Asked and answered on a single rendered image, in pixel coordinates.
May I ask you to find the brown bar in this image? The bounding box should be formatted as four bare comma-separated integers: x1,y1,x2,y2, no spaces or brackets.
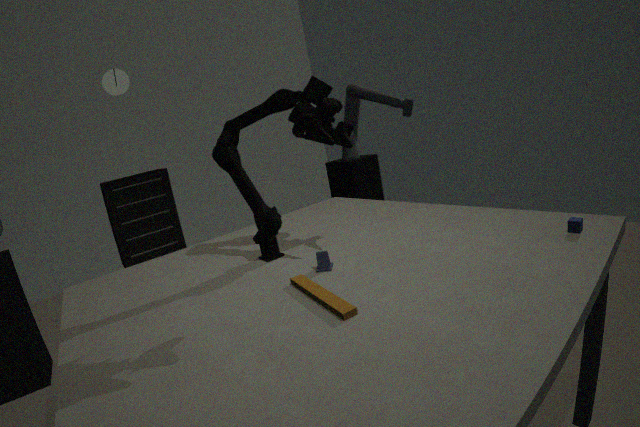
290,274,357,321

